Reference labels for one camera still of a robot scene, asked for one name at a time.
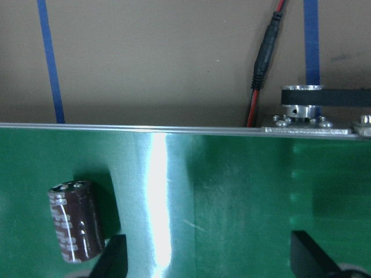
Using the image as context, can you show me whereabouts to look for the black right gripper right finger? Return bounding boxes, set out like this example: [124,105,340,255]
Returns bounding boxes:
[290,231,345,278]

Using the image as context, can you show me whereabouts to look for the red black conveyor cable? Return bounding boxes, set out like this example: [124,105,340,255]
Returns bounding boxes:
[245,0,290,128]

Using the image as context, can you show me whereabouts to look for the dark brown cylindrical capacitor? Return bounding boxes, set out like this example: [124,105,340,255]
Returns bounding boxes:
[48,181,105,264]

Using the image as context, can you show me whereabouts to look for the green conveyor belt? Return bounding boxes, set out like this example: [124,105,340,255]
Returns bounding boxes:
[1,124,370,277]

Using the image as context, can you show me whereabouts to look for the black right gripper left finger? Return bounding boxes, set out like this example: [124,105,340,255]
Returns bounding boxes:
[89,235,128,278]

